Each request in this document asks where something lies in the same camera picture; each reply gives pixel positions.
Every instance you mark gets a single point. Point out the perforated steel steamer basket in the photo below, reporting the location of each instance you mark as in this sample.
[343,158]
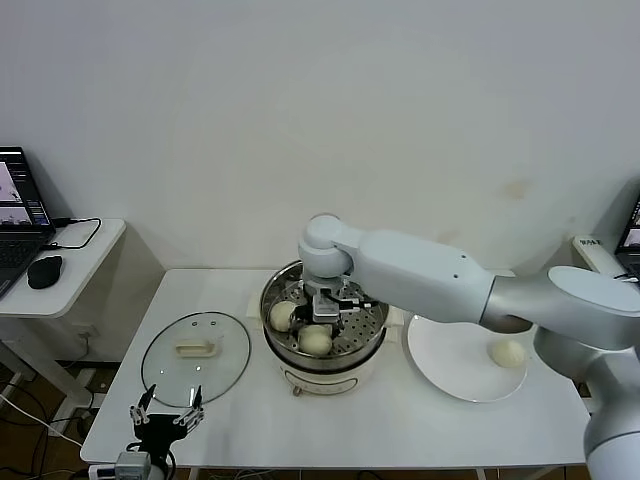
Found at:
[362,327]

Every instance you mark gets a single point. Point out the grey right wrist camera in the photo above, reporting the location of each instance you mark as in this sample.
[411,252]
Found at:
[325,310]

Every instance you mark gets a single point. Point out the black laptop with pink screen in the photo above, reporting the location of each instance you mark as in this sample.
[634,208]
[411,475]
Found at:
[20,235]

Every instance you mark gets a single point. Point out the black laptop with dark screen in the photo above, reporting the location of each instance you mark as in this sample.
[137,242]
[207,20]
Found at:
[631,240]

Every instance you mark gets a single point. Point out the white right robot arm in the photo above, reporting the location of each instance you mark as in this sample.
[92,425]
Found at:
[425,280]

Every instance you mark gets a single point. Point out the cream electric pot base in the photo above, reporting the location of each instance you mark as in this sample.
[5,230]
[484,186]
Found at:
[325,381]

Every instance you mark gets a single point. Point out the black computer mouse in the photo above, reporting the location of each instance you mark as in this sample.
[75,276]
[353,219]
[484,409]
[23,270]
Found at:
[45,272]

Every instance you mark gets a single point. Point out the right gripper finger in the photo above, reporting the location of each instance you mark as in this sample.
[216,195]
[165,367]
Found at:
[304,317]
[340,327]

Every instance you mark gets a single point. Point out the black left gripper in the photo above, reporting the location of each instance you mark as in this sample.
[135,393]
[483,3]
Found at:
[160,430]

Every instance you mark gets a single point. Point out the white round plate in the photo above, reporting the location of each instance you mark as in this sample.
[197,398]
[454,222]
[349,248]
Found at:
[450,360]

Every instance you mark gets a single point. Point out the white steamed baozi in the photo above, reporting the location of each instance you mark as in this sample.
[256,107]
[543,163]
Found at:
[315,342]
[506,354]
[281,316]

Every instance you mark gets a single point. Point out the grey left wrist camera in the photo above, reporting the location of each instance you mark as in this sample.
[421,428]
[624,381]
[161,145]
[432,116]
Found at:
[132,465]

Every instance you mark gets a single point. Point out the white wall outlet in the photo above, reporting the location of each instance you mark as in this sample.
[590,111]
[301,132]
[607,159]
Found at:
[87,334]

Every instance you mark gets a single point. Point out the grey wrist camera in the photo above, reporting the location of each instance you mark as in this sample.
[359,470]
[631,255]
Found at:
[325,310]
[132,465]

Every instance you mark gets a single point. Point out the white side desk with mouse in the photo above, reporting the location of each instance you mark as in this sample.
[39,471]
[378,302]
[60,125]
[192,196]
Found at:
[75,280]

